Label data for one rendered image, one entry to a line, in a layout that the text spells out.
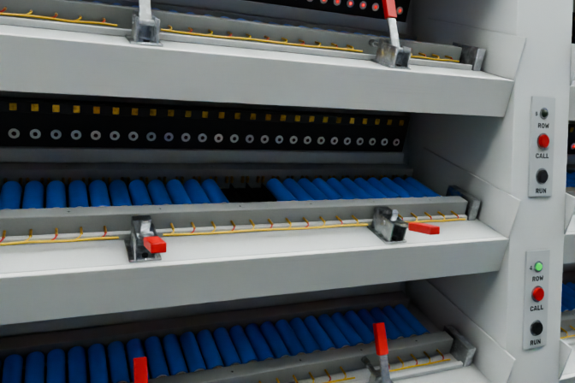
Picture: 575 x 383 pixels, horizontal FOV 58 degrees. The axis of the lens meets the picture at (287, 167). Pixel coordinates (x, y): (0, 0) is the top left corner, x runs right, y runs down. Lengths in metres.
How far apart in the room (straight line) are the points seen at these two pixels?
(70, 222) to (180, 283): 0.11
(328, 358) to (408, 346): 0.11
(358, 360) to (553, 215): 0.30
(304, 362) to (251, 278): 0.16
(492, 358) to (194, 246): 0.41
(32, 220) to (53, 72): 0.13
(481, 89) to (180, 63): 0.35
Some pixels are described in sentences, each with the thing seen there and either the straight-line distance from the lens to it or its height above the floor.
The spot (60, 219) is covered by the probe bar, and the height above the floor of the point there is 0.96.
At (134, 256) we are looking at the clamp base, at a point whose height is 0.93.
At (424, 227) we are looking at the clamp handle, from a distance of 0.54.
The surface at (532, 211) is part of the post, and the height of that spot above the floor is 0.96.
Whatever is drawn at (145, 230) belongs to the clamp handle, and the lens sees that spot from 0.48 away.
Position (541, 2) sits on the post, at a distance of 0.73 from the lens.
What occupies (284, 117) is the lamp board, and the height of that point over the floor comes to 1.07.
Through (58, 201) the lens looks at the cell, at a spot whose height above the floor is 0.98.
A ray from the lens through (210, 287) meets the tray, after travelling 0.50.
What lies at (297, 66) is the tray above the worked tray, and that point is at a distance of 0.51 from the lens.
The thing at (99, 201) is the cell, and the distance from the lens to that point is 0.55.
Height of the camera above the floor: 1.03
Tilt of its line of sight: 2 degrees down
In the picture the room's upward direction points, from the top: 1 degrees clockwise
